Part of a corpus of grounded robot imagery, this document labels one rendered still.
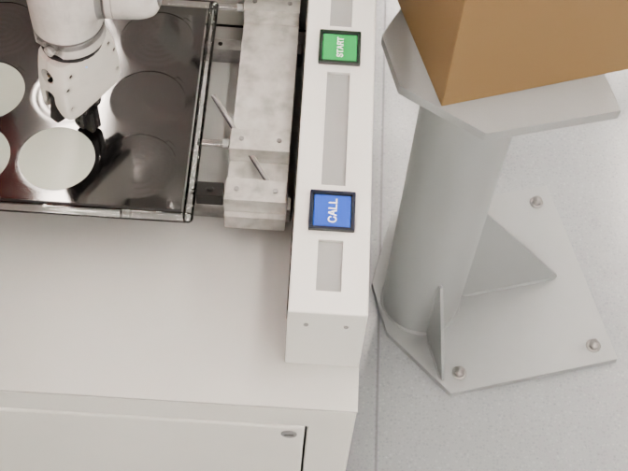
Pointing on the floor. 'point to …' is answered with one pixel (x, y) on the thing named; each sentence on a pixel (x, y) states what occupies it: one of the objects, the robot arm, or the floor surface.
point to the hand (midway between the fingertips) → (86, 115)
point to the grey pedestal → (484, 238)
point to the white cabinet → (166, 435)
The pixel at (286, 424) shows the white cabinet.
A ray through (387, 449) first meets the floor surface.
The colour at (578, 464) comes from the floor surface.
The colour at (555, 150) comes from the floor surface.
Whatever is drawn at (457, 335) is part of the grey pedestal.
